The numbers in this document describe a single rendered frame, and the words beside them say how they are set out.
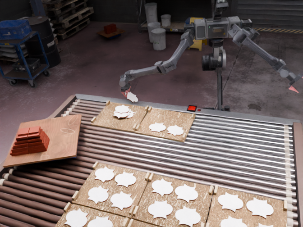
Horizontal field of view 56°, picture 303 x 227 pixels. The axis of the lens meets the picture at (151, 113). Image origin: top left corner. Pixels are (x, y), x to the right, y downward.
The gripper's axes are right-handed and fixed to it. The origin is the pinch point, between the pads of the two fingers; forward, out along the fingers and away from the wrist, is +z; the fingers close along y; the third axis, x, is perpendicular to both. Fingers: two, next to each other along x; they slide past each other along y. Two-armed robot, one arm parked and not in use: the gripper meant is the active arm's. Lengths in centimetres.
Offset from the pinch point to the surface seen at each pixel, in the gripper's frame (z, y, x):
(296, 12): 63, 410, -225
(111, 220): 5, -125, -26
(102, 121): 5.5, -34.8, 12.8
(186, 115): 6, -20, -58
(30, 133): -22, -86, 41
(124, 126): 5.7, -40.1, -8.4
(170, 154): 8, -66, -51
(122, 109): 2.0, -20.8, -2.0
